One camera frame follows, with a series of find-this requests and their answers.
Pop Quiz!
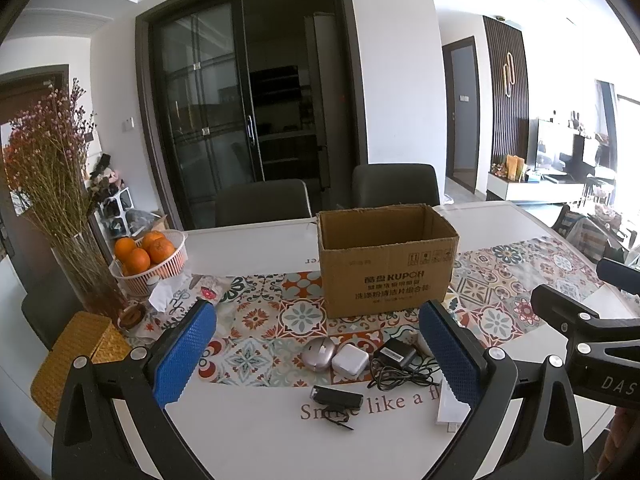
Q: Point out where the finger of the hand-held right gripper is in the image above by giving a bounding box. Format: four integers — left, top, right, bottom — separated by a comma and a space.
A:
596, 258, 640, 297
531, 284, 640, 361

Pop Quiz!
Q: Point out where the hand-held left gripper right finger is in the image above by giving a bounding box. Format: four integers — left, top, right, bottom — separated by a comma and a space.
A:
419, 300, 586, 480

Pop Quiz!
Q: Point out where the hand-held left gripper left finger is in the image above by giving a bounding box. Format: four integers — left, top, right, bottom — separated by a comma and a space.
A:
52, 299, 218, 480

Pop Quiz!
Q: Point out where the black power adapter with cable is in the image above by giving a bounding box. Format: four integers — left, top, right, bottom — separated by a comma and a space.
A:
367, 337, 443, 392

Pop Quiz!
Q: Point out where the white charger cube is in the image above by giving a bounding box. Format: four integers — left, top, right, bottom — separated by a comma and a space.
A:
331, 344, 370, 380

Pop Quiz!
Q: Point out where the brown cardboard box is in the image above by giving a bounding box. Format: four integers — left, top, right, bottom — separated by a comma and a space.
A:
316, 204, 460, 320

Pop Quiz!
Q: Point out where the small black device with strap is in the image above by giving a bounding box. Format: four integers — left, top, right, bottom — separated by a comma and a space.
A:
311, 385, 365, 431

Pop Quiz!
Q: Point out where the pale pink round device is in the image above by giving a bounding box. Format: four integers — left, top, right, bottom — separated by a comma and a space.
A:
301, 337, 337, 373

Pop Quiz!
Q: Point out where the person's right forearm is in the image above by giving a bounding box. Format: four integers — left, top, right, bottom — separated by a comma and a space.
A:
602, 405, 640, 478

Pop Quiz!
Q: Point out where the chair with patterned cloth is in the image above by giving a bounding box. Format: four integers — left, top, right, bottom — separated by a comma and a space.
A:
555, 205, 626, 261

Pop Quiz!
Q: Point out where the white tissue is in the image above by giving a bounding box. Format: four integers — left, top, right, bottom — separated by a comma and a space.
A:
147, 280, 182, 312

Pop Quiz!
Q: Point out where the floral fabric tissue cover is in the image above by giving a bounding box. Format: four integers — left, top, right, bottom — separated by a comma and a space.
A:
145, 274, 236, 318

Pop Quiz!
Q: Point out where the small brown dish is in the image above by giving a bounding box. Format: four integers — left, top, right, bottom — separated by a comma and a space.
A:
117, 304, 148, 333

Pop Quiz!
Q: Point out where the white plastic fruit basket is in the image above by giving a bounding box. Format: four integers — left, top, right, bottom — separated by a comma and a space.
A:
109, 230, 190, 296

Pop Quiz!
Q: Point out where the yellow woven box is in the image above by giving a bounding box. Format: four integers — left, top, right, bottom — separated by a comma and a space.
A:
30, 311, 132, 423

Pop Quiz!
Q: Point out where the glass vase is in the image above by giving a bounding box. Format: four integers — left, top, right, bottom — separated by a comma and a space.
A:
50, 230, 128, 321

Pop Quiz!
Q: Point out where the white television cabinet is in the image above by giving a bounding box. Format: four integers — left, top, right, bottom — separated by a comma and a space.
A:
487, 170, 587, 206

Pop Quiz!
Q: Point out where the white patterned tablecloth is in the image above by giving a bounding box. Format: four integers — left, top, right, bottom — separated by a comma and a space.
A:
0, 199, 640, 480

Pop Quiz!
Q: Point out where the dark dining chair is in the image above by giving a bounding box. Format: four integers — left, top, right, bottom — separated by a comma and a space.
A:
21, 280, 83, 351

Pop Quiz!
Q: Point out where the television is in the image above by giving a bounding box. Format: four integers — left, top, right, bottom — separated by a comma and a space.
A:
535, 119, 583, 173

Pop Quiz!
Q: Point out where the white shoe rack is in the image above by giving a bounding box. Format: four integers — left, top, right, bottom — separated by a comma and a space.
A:
97, 185, 133, 241

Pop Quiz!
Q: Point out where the grey dining chair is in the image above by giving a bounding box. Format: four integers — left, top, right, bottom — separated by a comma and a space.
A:
215, 179, 312, 228
351, 164, 441, 209

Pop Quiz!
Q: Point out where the pile of plush toys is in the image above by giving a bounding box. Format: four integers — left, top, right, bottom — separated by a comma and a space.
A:
90, 152, 126, 196

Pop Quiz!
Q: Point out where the dark framed doorway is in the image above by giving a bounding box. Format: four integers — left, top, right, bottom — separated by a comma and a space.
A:
442, 36, 481, 196

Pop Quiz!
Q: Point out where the dried flower bouquet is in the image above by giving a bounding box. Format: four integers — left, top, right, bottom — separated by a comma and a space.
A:
2, 77, 126, 311

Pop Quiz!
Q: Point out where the black sliding glass door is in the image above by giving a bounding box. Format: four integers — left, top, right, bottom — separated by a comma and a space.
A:
135, 0, 361, 231

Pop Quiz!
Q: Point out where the dark slatted wall panel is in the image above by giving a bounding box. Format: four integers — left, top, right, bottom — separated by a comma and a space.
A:
482, 15, 530, 176

